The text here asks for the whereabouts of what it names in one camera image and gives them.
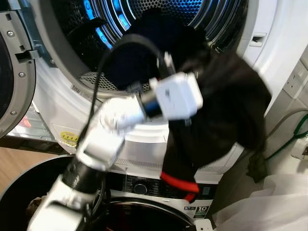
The grey dryer door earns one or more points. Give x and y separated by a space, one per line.
19 86

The black washer control knob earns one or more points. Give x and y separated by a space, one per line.
140 188

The white wall socket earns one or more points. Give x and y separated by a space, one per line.
296 79

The white power plug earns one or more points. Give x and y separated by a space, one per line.
301 148

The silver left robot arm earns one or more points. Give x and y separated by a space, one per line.
101 139

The brown garment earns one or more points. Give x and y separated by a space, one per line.
38 204

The black round laundry basket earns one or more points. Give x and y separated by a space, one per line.
19 192

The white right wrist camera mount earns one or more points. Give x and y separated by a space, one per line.
203 225

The dark blue clothes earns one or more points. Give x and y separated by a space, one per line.
130 67

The black garment with red band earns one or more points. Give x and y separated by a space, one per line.
231 106

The yellow oval sticker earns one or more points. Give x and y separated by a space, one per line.
69 138

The white tumble dryer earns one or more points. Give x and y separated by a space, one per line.
284 29

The white barcode label strip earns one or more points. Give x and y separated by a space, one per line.
79 90

